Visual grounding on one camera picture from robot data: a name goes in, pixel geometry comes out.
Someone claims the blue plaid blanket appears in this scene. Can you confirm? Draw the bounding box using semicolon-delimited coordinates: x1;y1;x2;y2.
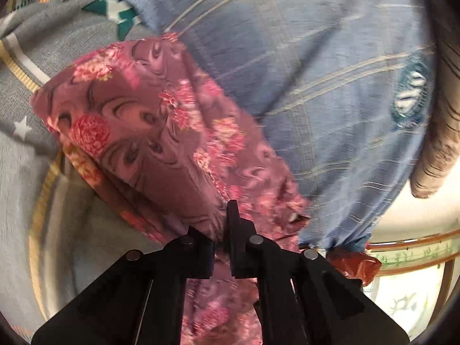
104;0;437;251

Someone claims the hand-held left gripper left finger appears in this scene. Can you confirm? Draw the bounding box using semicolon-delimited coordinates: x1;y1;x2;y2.
32;226;215;345

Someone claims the beige striped quilt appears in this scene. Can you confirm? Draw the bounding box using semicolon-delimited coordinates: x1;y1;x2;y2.
410;36;460;199

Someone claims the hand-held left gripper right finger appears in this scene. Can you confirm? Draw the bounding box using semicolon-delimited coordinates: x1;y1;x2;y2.
223;200;410;345

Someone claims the grey star print bedsheet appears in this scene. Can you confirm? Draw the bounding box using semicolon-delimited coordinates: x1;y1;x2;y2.
0;0;169;336

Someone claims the pink floral garment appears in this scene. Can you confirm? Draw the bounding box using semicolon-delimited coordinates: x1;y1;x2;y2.
30;32;311;345

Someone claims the wooden framed painted panel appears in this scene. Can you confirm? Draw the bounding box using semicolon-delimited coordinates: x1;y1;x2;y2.
367;235;460;331

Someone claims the red plastic bag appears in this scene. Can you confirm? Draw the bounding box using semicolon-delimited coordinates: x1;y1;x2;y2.
327;246;382;287

